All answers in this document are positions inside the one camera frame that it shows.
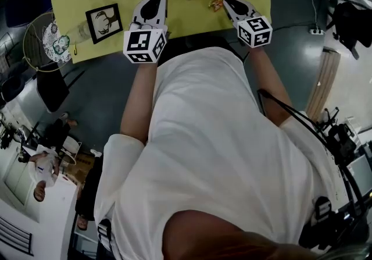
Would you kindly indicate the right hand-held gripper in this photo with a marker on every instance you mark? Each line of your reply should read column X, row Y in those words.
column 255, row 32

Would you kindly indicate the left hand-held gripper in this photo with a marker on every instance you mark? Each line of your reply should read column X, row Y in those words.
column 139, row 43

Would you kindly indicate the orange snack packet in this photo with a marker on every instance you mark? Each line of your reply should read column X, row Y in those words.
column 215, row 3

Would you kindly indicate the person's right forearm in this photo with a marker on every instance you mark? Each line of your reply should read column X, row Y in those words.
column 270, row 78

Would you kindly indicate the person's left forearm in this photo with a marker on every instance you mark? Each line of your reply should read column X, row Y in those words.
column 139, row 99

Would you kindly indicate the yellow tablecloth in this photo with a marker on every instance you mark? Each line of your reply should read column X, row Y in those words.
column 189, row 17

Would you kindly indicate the clear plastic bottle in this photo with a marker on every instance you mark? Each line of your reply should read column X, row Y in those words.
column 80, row 30

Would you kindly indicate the white power strip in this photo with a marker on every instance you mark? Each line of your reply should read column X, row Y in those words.
column 316, row 31

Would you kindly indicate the yellow pen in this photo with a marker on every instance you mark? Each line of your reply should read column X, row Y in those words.
column 75, row 49

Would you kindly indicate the floral round cushion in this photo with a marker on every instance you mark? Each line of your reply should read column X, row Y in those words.
column 50, row 43

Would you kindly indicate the black office chair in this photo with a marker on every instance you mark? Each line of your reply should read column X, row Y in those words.
column 348, row 23

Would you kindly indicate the blue chair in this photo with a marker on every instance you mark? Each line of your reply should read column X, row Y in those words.
column 26, row 11

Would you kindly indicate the person's white shirt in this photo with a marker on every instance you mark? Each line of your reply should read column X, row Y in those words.
column 218, row 136

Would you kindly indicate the black waist pack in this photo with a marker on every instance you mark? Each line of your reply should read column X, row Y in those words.
column 325, row 232

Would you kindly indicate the black deer picture frame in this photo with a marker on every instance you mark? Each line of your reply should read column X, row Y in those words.
column 104, row 23

